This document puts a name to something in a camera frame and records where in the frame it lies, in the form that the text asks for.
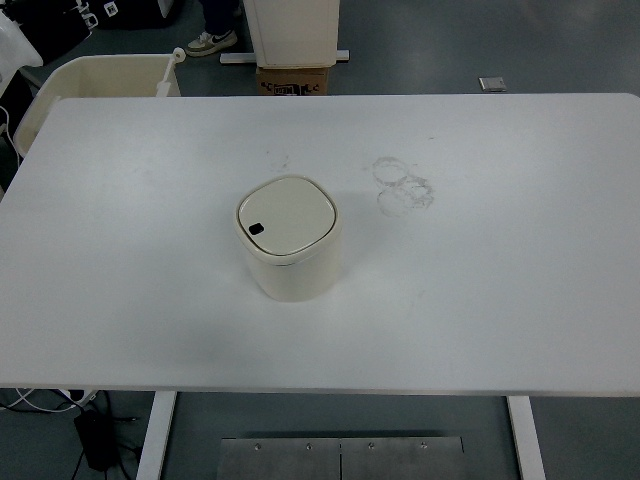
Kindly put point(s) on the cream trash bin lid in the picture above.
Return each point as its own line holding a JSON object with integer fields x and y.
{"x": 285, "y": 210}

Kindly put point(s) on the cream trash bin body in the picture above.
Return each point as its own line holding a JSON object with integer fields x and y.
{"x": 295, "y": 280}

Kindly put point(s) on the printed cardboard box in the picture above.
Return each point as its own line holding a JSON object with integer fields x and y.
{"x": 295, "y": 80}

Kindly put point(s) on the grey metal base bar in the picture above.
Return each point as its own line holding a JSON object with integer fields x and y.
{"x": 235, "y": 58}

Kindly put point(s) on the cream cabinet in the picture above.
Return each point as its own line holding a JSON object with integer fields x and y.
{"x": 295, "y": 30}

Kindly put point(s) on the grey metal plate with screws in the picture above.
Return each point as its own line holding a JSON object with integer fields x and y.
{"x": 340, "y": 460}

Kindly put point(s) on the small grey floor plate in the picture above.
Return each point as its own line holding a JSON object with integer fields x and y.
{"x": 493, "y": 84}

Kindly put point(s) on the white table leg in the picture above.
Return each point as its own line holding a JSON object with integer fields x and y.
{"x": 525, "y": 440}
{"x": 157, "y": 435}

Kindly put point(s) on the cream plastic tub cart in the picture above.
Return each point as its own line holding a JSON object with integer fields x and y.
{"x": 100, "y": 75}

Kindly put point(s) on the black power adapter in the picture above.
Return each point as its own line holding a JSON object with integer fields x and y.
{"x": 97, "y": 440}

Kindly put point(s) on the black bag with tags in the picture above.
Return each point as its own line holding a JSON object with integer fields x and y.
{"x": 65, "y": 25}

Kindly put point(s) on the white curved shell object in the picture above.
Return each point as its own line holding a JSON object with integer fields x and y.
{"x": 17, "y": 40}

